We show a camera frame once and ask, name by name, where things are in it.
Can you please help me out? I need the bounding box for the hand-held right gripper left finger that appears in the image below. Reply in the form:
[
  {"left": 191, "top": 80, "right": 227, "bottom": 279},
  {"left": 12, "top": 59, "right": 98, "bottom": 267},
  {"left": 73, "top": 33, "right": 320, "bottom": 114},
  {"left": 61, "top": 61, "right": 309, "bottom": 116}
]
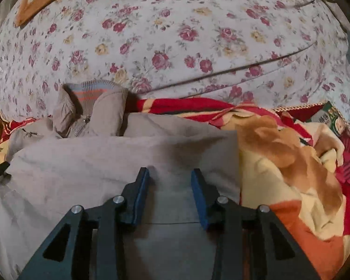
[{"left": 17, "top": 167, "right": 150, "bottom": 280}]

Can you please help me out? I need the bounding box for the floral quilt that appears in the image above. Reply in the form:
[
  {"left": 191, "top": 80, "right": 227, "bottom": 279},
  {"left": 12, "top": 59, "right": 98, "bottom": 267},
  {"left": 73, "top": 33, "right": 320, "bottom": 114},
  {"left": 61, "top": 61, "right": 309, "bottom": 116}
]
[{"left": 0, "top": 0, "right": 350, "bottom": 142}]

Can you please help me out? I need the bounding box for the red orange printed blanket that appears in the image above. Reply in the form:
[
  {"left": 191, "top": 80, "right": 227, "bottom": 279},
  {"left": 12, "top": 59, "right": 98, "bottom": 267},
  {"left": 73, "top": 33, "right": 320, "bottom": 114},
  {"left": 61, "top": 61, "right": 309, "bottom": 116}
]
[{"left": 0, "top": 98, "right": 350, "bottom": 280}]

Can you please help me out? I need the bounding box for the orange checkered cushion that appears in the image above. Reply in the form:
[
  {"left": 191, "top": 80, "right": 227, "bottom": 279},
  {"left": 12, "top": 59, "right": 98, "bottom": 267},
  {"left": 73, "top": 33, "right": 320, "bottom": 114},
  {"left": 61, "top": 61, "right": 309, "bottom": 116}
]
[{"left": 14, "top": 0, "right": 91, "bottom": 27}]

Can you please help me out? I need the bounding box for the beige zip jacket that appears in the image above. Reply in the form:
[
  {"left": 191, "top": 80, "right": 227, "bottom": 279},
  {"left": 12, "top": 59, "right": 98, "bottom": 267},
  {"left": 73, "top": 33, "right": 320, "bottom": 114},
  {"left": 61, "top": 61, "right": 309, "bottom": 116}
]
[{"left": 0, "top": 80, "right": 241, "bottom": 280}]

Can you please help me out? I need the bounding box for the green printed packet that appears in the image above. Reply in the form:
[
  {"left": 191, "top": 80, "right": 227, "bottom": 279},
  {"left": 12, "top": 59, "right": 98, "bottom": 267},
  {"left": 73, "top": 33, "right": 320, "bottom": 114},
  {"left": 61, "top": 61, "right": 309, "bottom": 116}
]
[{"left": 311, "top": 101, "right": 350, "bottom": 139}]

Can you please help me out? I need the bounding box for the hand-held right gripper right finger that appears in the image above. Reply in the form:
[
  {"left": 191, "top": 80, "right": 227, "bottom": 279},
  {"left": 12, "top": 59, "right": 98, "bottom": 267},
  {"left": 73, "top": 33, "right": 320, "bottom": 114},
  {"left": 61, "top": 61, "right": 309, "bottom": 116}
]
[{"left": 191, "top": 168, "right": 321, "bottom": 280}]

